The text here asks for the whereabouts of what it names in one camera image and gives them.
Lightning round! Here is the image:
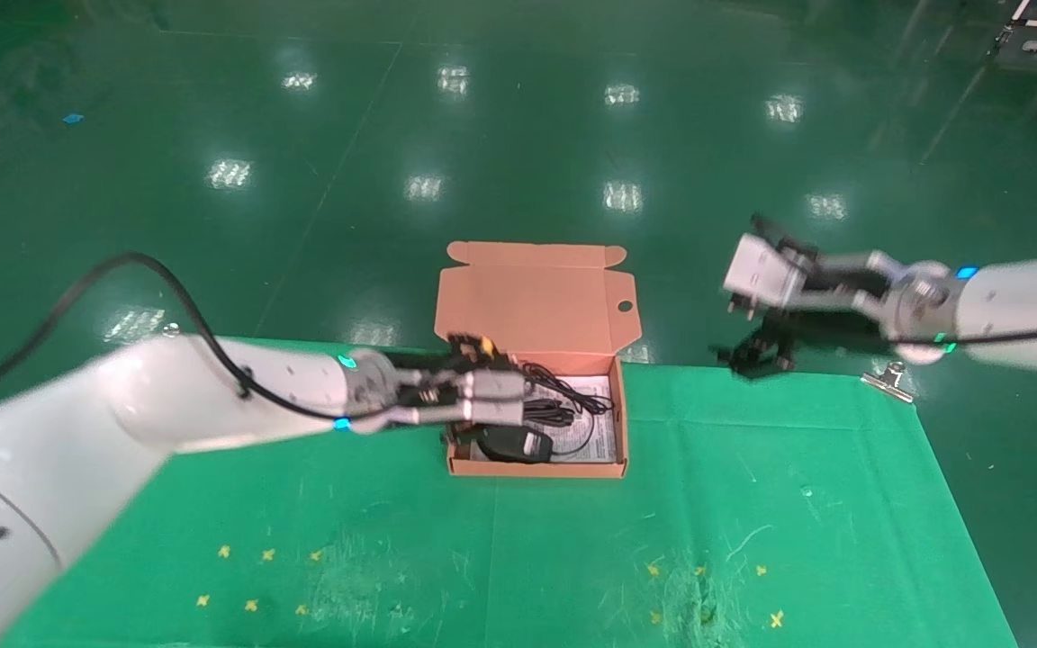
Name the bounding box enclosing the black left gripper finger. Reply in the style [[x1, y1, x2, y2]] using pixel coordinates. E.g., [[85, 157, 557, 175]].
[[440, 423, 485, 453], [445, 333, 530, 374]]

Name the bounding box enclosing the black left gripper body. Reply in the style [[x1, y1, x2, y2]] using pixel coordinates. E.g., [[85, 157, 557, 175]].
[[388, 351, 485, 430]]

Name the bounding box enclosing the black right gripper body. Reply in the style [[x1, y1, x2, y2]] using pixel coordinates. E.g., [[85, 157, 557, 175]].
[[778, 250, 899, 340]]

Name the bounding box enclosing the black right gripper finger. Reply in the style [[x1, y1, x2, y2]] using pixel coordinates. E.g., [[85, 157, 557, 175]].
[[710, 313, 800, 381], [748, 212, 823, 268]]

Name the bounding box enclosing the black wired computer mouse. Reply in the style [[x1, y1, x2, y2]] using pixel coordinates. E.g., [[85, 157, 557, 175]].
[[479, 405, 600, 465]]

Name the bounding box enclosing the black data cable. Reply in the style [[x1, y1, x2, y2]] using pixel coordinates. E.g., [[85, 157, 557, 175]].
[[518, 359, 616, 429]]

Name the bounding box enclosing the brown cardboard box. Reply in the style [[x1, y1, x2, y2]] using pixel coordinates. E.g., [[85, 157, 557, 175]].
[[434, 240, 642, 479]]

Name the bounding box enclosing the white printed paper sheet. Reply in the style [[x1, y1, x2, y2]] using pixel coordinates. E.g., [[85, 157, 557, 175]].
[[469, 373, 619, 465]]

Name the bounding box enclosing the green table cloth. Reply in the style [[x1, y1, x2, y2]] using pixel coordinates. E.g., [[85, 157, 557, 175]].
[[0, 337, 1020, 648]]

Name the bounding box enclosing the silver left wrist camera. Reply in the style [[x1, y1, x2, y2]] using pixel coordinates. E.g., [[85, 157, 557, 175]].
[[459, 370, 530, 427]]

